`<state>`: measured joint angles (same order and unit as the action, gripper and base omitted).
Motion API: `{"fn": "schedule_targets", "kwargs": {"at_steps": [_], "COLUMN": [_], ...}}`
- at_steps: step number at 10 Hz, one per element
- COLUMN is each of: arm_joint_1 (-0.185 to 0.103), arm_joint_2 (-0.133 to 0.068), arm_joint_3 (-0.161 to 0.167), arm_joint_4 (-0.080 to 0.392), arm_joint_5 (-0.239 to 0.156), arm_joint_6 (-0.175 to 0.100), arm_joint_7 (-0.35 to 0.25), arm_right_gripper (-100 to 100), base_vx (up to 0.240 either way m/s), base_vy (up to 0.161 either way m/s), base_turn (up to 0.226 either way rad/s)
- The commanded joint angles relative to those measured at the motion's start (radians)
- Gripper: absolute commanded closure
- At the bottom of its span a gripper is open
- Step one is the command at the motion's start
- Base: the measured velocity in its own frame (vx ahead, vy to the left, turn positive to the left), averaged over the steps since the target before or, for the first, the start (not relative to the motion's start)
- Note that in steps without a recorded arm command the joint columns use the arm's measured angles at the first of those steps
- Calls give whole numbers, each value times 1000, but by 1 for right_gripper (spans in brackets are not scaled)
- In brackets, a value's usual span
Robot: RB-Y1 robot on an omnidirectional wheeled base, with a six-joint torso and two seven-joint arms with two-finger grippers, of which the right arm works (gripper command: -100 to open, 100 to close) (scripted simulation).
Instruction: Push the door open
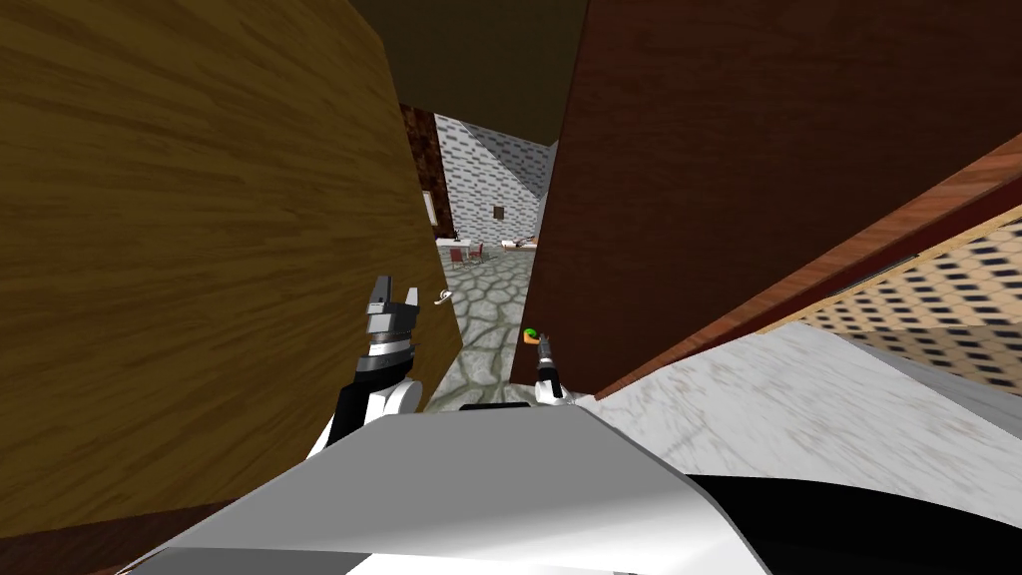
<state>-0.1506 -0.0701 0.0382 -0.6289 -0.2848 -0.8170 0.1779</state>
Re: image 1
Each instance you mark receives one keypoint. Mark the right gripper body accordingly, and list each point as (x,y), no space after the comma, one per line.
(545,348)

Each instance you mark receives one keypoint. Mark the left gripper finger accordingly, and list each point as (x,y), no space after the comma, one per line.
(384,289)
(412,297)

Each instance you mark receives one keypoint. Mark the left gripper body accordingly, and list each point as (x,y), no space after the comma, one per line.
(392,321)

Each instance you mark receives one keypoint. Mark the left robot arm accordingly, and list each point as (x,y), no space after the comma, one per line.
(375,395)

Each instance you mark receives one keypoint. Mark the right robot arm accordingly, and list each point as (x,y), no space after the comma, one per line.
(846,531)

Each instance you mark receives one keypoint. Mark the white table with red chairs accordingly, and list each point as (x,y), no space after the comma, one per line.
(461,249)

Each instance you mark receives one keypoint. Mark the low white bed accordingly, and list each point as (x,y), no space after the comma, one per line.
(519,243)

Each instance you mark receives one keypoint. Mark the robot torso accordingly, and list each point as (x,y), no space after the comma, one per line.
(479,495)

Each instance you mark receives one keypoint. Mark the light brown wooden door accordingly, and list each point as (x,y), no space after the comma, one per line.
(200,239)

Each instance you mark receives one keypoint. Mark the dark red-brown wooden door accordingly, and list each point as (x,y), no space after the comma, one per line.
(718,176)

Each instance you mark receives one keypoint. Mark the white framed wall picture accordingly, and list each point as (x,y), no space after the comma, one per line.
(430,208)

